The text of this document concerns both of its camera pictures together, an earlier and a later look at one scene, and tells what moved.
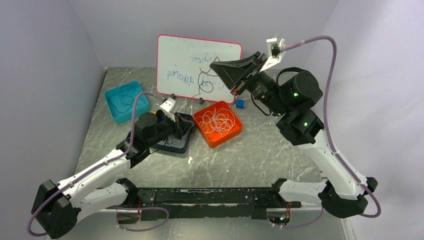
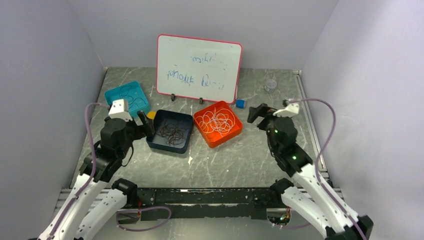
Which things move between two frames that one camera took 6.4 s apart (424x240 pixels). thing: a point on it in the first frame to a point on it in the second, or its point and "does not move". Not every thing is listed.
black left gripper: [177, 131] to [141, 130]
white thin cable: [221, 121] does not move
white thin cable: [220, 121] does not move
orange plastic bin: [217, 123] does not move
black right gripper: [231, 72] to [261, 110]
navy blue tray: [186, 122] does not move
